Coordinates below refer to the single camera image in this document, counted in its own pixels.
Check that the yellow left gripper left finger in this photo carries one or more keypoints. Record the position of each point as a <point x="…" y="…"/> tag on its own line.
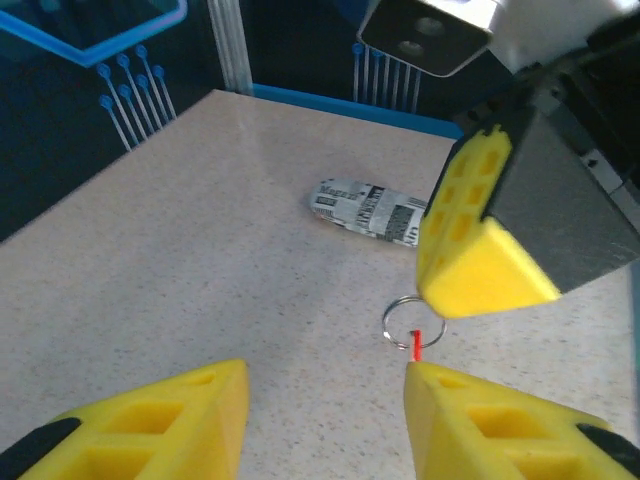
<point x="200" y="440"/>

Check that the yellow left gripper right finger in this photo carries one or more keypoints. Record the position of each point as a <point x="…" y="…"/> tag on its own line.
<point x="450" y="440"/>

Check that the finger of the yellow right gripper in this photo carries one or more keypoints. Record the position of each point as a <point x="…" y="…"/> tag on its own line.
<point x="540" y="220"/>
<point x="442" y="240"/>

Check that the metal split keyring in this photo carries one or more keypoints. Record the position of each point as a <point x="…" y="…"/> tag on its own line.
<point x="386" y="320"/>

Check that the red plastic key tag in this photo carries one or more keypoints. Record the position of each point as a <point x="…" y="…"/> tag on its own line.
<point x="416" y="347"/>

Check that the newspaper print pouch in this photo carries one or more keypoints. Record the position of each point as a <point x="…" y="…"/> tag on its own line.
<point x="360" y="210"/>

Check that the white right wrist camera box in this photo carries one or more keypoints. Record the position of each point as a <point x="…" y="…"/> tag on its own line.
<point x="425" y="35"/>

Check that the aluminium frame post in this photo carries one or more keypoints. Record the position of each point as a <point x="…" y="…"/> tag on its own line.
<point x="231" y="50"/>

